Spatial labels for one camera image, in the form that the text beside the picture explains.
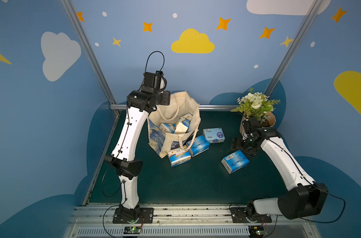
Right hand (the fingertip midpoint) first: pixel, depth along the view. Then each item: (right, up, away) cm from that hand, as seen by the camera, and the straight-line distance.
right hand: (240, 148), depth 81 cm
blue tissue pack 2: (-20, 0, +14) cm, 25 cm away
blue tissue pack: (-30, +16, +12) cm, 36 cm away
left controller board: (-56, -38, -10) cm, 69 cm away
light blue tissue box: (-10, +6, +21) cm, 24 cm away
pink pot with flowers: (+12, +24, +5) cm, 28 cm away
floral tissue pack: (-41, +11, +11) cm, 44 cm away
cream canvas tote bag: (-45, +2, +6) cm, 46 cm away
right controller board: (+4, -39, -10) cm, 41 cm away
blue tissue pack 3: (-1, -9, +6) cm, 11 cm away
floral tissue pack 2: (-33, +11, +5) cm, 35 cm away
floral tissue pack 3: (-35, -7, +8) cm, 37 cm away
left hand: (-41, +29, -6) cm, 50 cm away
